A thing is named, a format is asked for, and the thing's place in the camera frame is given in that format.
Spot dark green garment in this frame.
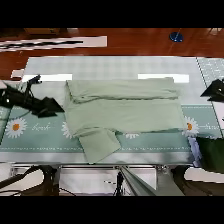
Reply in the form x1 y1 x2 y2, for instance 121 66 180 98
195 135 224 175

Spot black cable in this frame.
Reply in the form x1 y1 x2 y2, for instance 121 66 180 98
57 186 78 197

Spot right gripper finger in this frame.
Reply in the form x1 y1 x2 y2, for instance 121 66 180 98
199 78 224 97
206 95 224 102

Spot pale blue garment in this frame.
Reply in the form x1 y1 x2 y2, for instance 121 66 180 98
187 135 203 168

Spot pale green T-shirt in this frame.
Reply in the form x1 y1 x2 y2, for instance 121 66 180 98
63 77 186 165

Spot silver frame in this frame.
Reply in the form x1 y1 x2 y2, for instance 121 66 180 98
0 162 201 197

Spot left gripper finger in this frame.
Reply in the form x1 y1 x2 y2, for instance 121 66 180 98
36 111 58 119
40 96 65 113

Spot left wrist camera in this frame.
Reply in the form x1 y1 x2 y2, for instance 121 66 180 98
25 74 43 89

